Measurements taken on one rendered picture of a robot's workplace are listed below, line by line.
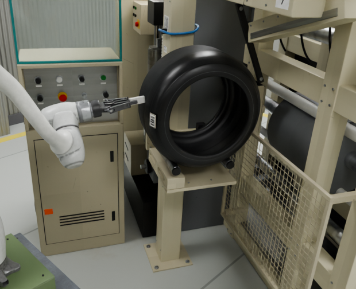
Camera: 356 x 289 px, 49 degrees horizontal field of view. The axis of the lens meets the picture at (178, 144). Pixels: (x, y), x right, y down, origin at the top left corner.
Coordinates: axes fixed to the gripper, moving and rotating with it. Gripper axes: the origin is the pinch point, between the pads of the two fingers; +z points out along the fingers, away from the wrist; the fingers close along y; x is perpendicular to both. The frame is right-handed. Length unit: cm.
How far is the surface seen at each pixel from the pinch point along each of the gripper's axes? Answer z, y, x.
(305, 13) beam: 60, -35, -34
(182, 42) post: 32.1, 27.0, -15.4
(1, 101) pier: -95, 258, 72
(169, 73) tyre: 14.3, -7.0, -12.0
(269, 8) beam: 54, -19, -35
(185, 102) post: 30.6, 26.9, 16.9
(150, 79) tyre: 8.2, 3.8, -7.2
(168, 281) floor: 5, 10, 125
